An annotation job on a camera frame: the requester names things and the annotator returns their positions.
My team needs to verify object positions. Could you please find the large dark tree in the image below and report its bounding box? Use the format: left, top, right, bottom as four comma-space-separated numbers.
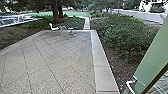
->
0, 0, 88, 25

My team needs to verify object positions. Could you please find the white outdoor chair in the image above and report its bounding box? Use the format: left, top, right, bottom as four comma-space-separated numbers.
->
48, 22, 60, 33

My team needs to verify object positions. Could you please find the low green shrub bed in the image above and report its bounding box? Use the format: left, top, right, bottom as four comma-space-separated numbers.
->
90, 13, 161, 63

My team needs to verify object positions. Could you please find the concrete path curb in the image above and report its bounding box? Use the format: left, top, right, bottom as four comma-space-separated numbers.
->
89, 29, 120, 94

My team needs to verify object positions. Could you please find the green framed glass door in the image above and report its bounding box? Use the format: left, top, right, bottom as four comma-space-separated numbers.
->
123, 24, 168, 94

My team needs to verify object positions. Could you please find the grey metal outdoor chair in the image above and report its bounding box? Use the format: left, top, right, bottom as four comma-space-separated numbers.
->
59, 25, 77, 38

